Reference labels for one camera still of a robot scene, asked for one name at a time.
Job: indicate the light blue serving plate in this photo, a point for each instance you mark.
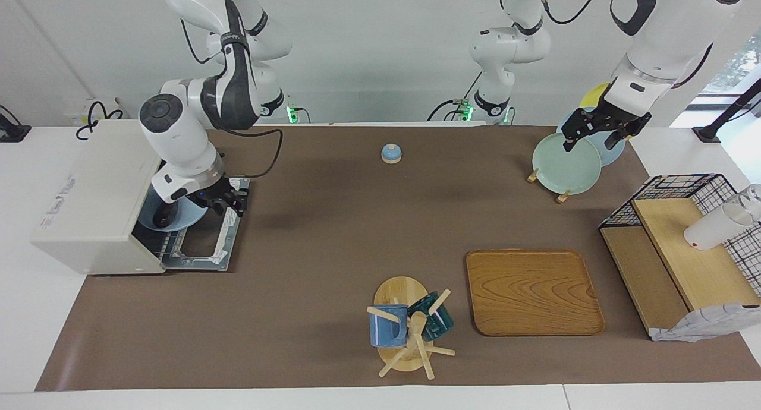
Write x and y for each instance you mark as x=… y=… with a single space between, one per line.
x=187 y=217

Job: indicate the wooden serving tray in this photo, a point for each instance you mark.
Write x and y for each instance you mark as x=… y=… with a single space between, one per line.
x=535 y=291

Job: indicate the light blue plate in rack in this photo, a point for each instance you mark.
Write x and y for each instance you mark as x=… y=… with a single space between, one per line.
x=612 y=154

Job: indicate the black clamp base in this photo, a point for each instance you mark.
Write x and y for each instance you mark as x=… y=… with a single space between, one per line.
x=13 y=133

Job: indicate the white patterned cloth liner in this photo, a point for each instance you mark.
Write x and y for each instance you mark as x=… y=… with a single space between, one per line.
x=701 y=324

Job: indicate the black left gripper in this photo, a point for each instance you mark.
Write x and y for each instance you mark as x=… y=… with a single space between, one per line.
x=618 y=120

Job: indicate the white cup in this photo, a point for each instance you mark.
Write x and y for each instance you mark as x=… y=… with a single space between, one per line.
x=710 y=232

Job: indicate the dark green mug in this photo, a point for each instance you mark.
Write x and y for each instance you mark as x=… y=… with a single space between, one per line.
x=440 y=324

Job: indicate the black stand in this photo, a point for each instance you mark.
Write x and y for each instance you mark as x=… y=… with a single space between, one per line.
x=728 y=113

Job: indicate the wooden step shelf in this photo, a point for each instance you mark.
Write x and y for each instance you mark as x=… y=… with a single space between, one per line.
x=701 y=267

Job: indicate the pale green plate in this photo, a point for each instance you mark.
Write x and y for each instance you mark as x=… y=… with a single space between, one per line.
x=565 y=169

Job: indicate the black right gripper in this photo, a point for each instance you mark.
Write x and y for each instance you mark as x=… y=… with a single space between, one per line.
x=213 y=196

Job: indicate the metal oven rack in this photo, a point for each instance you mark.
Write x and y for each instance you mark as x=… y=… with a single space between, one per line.
x=166 y=243

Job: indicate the brown table mat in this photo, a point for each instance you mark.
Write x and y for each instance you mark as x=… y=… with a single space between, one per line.
x=357 y=249

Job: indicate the yellow plate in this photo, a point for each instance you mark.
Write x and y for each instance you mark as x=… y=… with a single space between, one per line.
x=594 y=95

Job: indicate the white toaster oven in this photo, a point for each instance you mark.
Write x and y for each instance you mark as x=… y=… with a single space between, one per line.
x=89 y=202

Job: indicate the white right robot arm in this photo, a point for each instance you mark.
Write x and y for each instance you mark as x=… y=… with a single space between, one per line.
x=178 y=136

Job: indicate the wooden mug tree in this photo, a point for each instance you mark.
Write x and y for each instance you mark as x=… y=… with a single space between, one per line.
x=399 y=291

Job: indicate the clear glass cup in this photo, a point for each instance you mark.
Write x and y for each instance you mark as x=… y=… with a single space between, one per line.
x=754 y=197

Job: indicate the wooden plate rack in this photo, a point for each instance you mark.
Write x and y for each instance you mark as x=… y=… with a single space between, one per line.
x=563 y=196

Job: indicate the blue mug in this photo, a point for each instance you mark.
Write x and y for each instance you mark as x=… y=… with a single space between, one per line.
x=385 y=333

